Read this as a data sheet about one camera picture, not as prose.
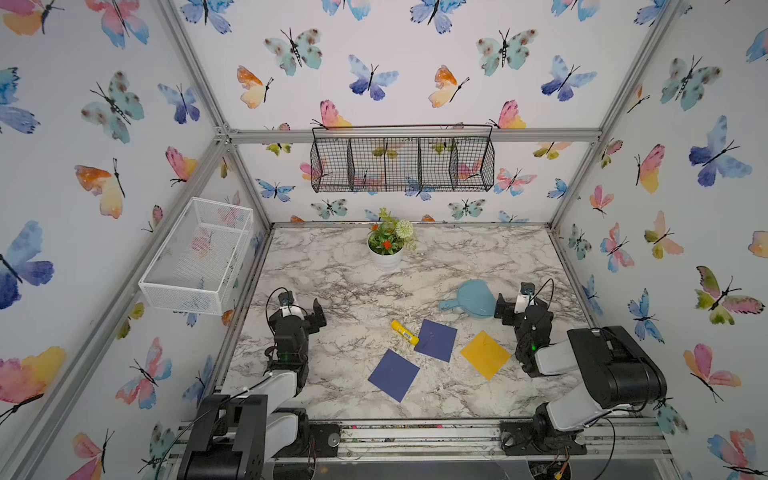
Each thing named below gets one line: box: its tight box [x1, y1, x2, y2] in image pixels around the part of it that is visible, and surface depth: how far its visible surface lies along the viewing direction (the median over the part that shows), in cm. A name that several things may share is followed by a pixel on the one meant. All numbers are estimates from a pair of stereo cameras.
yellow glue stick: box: [391, 319, 420, 346], surface depth 92 cm
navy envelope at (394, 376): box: [368, 348, 420, 403], surface depth 86 cm
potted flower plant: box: [367, 208, 417, 270], surface depth 100 cm
